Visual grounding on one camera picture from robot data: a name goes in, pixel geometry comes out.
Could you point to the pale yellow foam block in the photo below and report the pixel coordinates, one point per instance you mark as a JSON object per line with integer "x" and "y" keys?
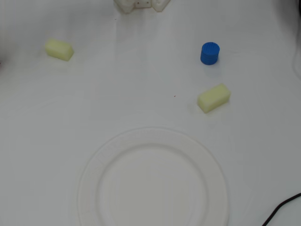
{"x": 212, "y": 99}
{"x": 58, "y": 49}

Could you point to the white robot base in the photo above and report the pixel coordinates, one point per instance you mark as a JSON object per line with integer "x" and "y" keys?
{"x": 124, "y": 5}

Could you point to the white round plate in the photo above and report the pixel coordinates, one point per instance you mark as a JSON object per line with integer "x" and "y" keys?
{"x": 152, "y": 183}

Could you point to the blue ribbed cylinder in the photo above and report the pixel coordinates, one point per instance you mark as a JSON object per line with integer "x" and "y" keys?
{"x": 210, "y": 53}

